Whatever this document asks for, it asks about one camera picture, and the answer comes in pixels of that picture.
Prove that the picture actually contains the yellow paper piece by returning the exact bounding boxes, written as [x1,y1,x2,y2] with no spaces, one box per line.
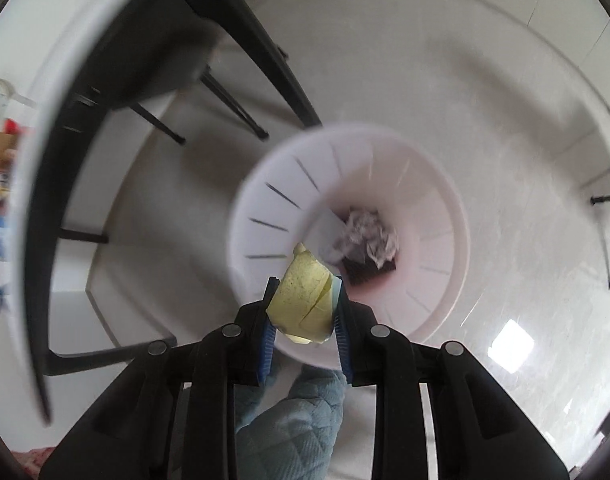
[266,243,342,344]

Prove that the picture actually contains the crumpled paper trash in bin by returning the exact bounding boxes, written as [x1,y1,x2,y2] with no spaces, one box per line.
[328,208,399,286]

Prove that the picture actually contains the white plastic trash bin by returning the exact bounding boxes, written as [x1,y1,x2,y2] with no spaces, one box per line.
[227,122,470,342]

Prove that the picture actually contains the person's legs in grey trousers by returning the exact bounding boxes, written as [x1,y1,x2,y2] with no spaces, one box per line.
[234,365,347,479]

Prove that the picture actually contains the white round table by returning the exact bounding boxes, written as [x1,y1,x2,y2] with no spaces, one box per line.
[0,0,187,430]

